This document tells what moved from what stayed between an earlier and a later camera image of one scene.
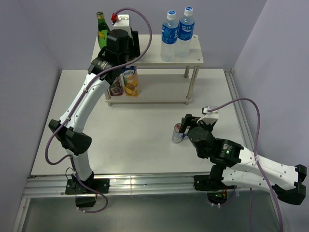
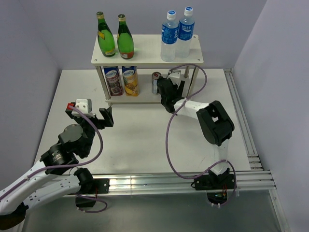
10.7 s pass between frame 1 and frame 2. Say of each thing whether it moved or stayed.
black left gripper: moved
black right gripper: moved
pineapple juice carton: stayed
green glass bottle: stayed
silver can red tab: moved
